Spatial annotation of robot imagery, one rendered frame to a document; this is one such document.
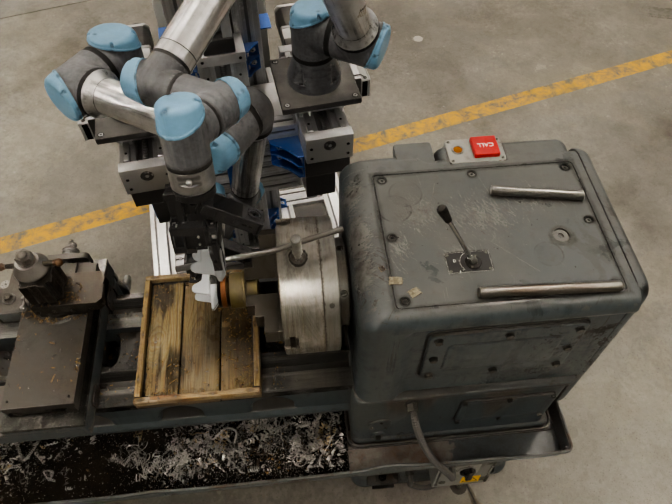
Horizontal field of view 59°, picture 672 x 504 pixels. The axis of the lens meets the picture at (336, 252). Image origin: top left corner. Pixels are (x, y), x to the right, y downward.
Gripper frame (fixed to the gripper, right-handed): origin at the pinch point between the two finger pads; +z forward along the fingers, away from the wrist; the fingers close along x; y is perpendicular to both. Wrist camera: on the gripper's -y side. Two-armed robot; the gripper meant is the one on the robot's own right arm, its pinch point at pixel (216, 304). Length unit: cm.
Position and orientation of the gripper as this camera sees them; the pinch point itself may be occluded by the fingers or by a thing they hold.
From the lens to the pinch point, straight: 139.9
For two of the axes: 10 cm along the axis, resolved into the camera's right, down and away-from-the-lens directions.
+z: 1.0, 8.1, -5.7
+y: -10.0, 0.8, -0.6
